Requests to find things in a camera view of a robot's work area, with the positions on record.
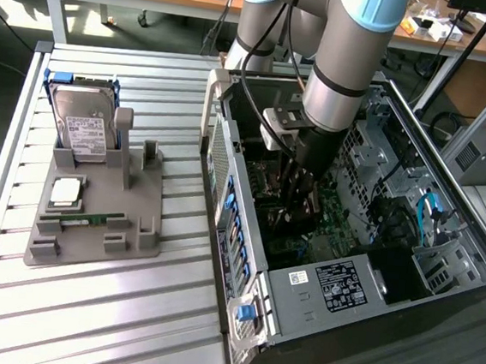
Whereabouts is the open black silver PC case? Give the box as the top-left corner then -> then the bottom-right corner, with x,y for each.
177,60 -> 486,364

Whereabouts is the blue case latch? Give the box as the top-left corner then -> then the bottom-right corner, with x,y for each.
236,302 -> 257,323

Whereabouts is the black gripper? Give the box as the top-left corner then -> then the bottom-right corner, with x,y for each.
290,123 -> 350,188

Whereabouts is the CPU socket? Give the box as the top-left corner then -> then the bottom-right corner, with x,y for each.
261,161 -> 291,195

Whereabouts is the silver disk bay tray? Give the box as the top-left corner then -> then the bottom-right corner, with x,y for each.
408,235 -> 486,301

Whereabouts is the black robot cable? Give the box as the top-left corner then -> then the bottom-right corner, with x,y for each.
192,0 -> 313,160

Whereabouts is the green Dell motherboard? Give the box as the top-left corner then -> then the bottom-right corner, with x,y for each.
234,147 -> 371,280

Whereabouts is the green RAM stick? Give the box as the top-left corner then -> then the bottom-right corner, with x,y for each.
56,207 -> 124,230

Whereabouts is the black monitor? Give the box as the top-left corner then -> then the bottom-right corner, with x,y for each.
445,0 -> 481,34

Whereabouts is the black graphics card metal bracket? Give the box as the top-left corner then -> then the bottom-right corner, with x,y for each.
263,166 -> 329,242

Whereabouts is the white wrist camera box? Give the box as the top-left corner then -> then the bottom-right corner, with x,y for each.
257,104 -> 312,154

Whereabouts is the white black small box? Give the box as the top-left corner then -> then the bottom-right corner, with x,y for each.
405,15 -> 435,38

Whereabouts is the blue plastic disk carrier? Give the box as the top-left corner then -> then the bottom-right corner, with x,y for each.
35,67 -> 128,156

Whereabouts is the black wire bundle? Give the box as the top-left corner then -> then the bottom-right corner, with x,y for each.
365,189 -> 422,251

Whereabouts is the grey plastic parts rack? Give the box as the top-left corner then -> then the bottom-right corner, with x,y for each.
22,99 -> 176,279

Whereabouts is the light blue wire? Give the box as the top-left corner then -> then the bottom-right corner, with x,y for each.
411,186 -> 447,254

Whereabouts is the grey power supply unit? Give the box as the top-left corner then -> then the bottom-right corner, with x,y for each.
258,243 -> 396,349

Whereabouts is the silver chipset heat sink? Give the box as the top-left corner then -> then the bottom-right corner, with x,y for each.
310,236 -> 339,264

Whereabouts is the silver disk bay cage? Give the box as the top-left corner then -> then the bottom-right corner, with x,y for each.
339,114 -> 405,198

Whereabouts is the silver CPU chip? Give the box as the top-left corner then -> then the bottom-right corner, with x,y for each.
49,175 -> 87,212

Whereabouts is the black tripod pole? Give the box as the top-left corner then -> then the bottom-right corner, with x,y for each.
412,0 -> 486,124

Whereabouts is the silver hard disk white label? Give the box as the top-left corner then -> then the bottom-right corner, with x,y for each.
40,79 -> 119,166

